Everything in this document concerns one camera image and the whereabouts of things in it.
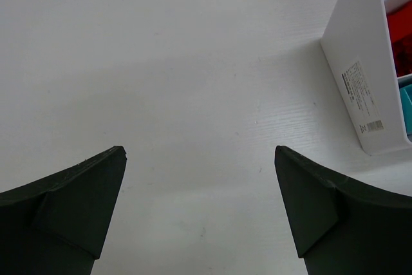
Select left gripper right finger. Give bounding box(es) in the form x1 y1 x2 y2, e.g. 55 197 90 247
274 146 411 274

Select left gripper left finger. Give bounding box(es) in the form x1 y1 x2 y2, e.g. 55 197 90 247
1 146 126 274

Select teal curved lego brick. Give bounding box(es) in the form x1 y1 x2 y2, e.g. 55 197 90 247
400 84 412 135

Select red arch duplo brick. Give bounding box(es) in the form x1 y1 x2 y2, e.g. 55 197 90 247
387 2 411 77

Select left clear divided container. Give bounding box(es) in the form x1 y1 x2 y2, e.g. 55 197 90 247
321 0 411 155

